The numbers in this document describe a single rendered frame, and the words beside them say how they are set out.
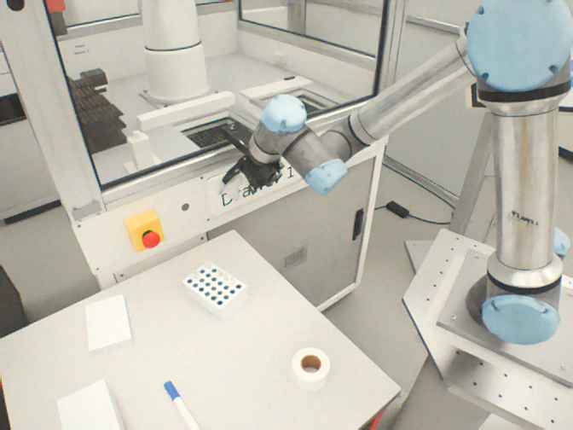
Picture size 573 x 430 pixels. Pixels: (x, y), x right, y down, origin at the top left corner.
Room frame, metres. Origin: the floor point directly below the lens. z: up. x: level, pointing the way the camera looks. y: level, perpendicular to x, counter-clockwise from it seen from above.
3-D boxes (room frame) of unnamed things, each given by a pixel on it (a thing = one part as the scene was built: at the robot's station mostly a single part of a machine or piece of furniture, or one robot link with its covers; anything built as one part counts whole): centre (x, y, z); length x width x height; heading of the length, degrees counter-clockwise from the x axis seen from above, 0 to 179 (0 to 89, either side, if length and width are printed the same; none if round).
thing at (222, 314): (0.56, 0.16, 0.78); 0.12 x 0.08 x 0.04; 52
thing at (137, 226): (0.64, 0.32, 0.88); 0.07 x 0.05 x 0.07; 128
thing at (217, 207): (0.86, 0.08, 0.87); 0.29 x 0.02 x 0.11; 128
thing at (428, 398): (0.50, -0.47, 0.38); 0.30 x 0.30 x 0.76; 55
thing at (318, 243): (1.27, 0.33, 0.40); 1.03 x 0.95 x 0.80; 128
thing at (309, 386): (0.36, -0.04, 0.78); 0.07 x 0.07 x 0.04
